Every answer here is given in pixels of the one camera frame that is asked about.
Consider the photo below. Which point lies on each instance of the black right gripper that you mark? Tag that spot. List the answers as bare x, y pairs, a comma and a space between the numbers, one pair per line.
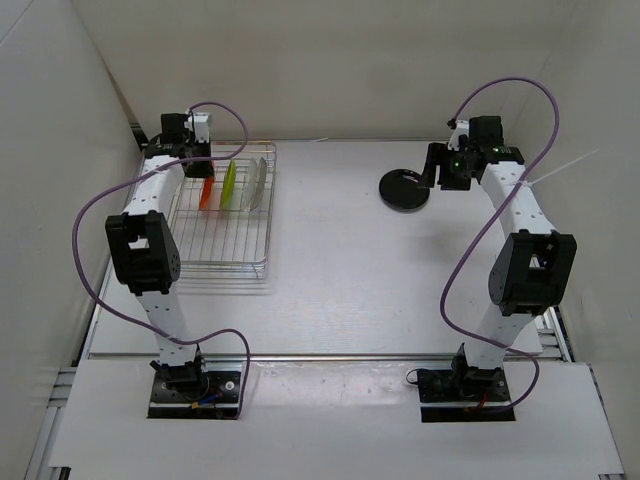
436, 155

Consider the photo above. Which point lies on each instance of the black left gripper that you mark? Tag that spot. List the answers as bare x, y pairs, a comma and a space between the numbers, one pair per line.
206, 170

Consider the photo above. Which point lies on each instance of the orange plate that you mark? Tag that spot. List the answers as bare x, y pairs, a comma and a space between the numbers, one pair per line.
206, 191

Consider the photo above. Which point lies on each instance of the green plate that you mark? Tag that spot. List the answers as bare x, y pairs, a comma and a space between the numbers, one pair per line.
228, 186

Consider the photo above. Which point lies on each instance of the black plate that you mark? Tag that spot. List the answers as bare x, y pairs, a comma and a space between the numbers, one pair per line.
400, 190

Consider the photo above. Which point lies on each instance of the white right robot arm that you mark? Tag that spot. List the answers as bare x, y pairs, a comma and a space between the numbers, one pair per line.
532, 269

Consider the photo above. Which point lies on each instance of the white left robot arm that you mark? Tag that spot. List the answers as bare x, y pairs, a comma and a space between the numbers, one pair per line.
144, 253

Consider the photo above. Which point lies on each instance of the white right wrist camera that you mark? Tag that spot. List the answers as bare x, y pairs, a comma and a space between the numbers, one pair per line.
459, 135

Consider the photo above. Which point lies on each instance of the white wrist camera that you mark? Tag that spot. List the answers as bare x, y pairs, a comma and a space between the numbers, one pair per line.
459, 135
199, 127

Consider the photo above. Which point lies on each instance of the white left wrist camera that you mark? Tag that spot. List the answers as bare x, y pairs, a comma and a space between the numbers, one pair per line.
199, 127

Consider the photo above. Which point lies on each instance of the metal wire dish rack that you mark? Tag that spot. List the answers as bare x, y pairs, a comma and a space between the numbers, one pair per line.
220, 244

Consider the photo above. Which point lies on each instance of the white cable tie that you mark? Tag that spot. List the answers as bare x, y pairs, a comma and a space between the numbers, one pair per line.
530, 183

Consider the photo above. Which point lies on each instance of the aluminium rail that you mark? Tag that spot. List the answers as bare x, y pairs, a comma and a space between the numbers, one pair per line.
304, 357

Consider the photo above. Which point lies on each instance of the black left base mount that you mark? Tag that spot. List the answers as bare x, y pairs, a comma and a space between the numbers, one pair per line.
193, 392

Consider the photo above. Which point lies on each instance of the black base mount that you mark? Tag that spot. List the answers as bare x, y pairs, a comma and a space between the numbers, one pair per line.
445, 398
193, 392

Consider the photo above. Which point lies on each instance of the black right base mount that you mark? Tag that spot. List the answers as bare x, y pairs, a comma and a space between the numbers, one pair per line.
445, 398

